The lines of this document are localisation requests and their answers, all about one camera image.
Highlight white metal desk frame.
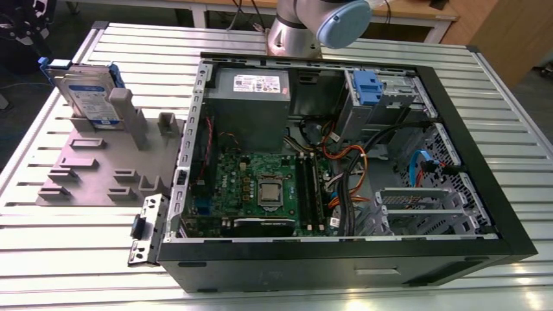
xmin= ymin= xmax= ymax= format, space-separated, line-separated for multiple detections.
xmin=54 ymin=0 xmax=207 ymax=29

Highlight grey power supply unit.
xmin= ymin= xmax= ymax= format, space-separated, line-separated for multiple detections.
xmin=202 ymin=67 xmax=291 ymax=156

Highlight hard disk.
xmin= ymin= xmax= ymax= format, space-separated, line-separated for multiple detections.
xmin=37 ymin=57 xmax=126 ymax=130

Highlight black open PC case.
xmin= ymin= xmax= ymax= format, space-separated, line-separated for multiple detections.
xmin=155 ymin=51 xmax=539 ymax=294

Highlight blue SATA wire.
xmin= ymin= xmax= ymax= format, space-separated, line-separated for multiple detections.
xmin=407 ymin=149 xmax=450 ymax=189

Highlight grey parts rack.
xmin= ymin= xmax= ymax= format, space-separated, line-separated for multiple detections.
xmin=35 ymin=89 xmax=187 ymax=208

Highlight blue plastic drive latch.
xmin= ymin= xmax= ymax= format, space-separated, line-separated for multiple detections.
xmin=351 ymin=70 xmax=385 ymax=106

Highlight metal disk bay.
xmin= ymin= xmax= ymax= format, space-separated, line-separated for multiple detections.
xmin=373 ymin=187 xmax=487 ymax=238

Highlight silver CPU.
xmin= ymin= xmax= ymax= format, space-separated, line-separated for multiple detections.
xmin=259 ymin=183 xmax=282 ymax=204

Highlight orange power wire bundle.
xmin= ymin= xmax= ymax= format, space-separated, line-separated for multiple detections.
xmin=322 ymin=144 xmax=371 ymax=210

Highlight metal optical drive cage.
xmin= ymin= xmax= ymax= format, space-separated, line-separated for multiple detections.
xmin=335 ymin=67 xmax=435 ymax=141

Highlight green motherboard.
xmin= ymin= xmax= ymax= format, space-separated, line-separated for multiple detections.
xmin=181 ymin=152 xmax=342 ymax=239

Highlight silver expansion slot retainer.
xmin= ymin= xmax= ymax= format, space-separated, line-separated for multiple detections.
xmin=126 ymin=193 xmax=170 ymax=268

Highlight thin red wire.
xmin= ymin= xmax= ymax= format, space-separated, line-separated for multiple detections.
xmin=198 ymin=113 xmax=215 ymax=186

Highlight black graphics card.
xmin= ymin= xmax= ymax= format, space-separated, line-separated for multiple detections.
xmin=219 ymin=216 xmax=298 ymax=238

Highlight black cable bundle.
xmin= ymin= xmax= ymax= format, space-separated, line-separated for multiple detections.
xmin=335 ymin=122 xmax=433 ymax=236

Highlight CPU socket with metal cover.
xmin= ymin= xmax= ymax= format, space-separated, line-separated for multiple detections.
xmin=255 ymin=174 xmax=286 ymax=214

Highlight black RAM stick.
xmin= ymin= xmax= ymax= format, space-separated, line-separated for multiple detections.
xmin=307 ymin=154 xmax=326 ymax=229
xmin=298 ymin=154 xmax=314 ymax=230

